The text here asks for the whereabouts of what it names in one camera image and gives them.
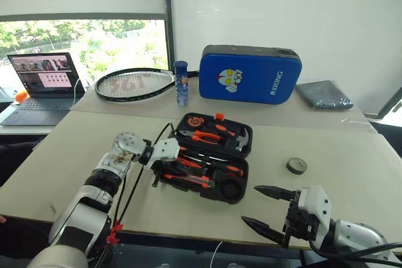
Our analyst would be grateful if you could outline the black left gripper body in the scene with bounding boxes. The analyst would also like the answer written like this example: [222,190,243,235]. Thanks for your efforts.
[151,158,178,176]

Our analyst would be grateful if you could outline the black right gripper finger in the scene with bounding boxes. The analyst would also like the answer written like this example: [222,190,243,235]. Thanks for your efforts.
[241,215,288,245]
[253,185,298,201]

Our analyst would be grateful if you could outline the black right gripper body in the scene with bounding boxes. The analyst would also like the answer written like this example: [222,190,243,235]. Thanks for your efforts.
[281,198,320,249]

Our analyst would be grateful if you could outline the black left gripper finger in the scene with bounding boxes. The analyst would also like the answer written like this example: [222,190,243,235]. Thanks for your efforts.
[175,154,197,171]
[151,169,163,188]

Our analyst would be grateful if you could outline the black tool case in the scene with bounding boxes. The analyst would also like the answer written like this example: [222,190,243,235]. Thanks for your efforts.
[151,112,254,205]

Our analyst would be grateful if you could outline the black electrical tape roll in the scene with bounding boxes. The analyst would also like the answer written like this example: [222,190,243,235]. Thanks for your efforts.
[286,157,308,176]

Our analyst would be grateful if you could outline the orange black tape measure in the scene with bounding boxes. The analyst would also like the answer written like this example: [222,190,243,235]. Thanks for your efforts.
[184,115,207,129]

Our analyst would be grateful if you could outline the blue cylindrical tube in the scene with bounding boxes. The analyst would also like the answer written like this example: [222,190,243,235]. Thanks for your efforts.
[174,60,190,108]

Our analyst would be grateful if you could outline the black tennis racket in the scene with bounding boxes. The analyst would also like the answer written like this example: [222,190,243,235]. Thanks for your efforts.
[94,67,200,104]

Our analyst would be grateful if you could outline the blue kick pad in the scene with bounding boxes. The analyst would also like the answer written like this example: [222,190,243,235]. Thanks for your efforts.
[198,44,303,105]

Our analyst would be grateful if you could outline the dark folded cloth in bag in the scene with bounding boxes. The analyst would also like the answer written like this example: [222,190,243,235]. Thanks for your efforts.
[295,80,354,110]

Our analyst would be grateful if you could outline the dark grey laptop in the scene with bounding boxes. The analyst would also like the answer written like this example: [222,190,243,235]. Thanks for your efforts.
[0,51,87,127]

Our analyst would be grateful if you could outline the small orange object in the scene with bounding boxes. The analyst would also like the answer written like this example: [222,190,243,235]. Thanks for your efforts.
[14,90,31,104]

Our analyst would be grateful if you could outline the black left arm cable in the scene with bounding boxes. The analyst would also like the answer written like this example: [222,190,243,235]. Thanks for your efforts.
[112,122,175,244]

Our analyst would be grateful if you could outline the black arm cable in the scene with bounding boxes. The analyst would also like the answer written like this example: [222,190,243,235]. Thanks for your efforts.
[112,122,175,244]
[308,239,402,266]

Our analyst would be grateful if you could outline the orange handled pliers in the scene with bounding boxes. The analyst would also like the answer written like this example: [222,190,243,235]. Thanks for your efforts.
[178,129,222,146]

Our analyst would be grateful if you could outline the thin white hanging cable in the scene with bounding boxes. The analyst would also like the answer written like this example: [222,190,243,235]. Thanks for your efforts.
[209,241,224,268]

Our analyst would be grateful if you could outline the claw hammer orange black handle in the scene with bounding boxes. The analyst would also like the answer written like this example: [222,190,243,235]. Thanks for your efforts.
[205,122,251,153]

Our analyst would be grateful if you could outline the red cable tie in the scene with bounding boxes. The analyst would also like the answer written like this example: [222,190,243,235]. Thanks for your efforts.
[106,220,124,246]

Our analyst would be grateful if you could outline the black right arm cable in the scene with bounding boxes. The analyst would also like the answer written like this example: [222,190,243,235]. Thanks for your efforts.
[308,239,402,266]

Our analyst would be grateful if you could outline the white laptop cable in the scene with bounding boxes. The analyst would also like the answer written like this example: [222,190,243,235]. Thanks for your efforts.
[72,76,82,106]

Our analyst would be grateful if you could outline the dark window frame pillar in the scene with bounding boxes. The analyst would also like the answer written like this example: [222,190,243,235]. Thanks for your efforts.
[162,0,177,70]

